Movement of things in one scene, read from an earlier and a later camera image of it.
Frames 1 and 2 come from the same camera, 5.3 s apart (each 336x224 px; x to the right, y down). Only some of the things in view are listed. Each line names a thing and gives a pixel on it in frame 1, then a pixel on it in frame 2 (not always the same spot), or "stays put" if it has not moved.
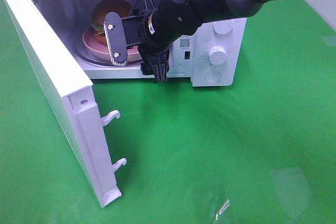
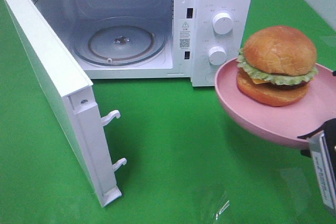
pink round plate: [94, 45] → [283, 124]
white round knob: [222, 27] stays put
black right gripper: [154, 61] → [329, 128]
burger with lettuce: [101, 9] → [276, 65]
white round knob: [218, 55] stays put
